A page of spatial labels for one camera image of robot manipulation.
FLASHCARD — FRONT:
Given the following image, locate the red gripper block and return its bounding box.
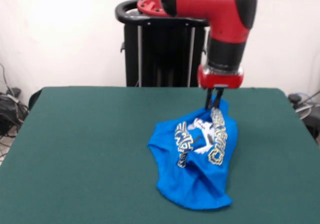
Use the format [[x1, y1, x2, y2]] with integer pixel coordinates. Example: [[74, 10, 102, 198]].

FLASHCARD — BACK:
[[197, 65, 245, 110]]

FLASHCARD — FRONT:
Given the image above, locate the blue printed t-shirt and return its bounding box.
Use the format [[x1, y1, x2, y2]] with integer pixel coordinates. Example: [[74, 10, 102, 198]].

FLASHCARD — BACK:
[[146, 93, 239, 211]]

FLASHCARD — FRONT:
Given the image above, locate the dark green table cloth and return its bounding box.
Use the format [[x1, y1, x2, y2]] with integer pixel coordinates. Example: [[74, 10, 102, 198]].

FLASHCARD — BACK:
[[0, 86, 320, 224]]

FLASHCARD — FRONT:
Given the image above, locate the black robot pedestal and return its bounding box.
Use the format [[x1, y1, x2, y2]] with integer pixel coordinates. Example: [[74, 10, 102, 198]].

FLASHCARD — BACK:
[[115, 0, 211, 87]]

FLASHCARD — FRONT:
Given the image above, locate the black cable tangle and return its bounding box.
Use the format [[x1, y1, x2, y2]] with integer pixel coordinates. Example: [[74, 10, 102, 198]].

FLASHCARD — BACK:
[[0, 63, 30, 137], [287, 90, 320, 141]]

